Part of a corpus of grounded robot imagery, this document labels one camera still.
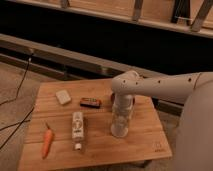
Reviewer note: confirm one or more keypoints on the dark purple ceramic bowl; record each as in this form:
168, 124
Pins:
112, 97

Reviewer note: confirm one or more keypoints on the dark snack bar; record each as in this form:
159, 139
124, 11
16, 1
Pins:
90, 102

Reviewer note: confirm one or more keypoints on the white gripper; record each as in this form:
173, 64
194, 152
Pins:
123, 105

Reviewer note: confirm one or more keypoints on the orange carrot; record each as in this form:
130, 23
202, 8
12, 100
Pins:
48, 138

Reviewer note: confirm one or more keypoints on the white square sponge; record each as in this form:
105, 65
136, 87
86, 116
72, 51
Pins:
63, 97

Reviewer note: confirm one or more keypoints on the wooden table board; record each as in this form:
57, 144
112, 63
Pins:
70, 128

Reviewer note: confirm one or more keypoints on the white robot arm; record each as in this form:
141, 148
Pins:
194, 141

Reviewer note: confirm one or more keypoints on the clear plastic bottle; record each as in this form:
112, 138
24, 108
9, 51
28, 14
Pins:
77, 129

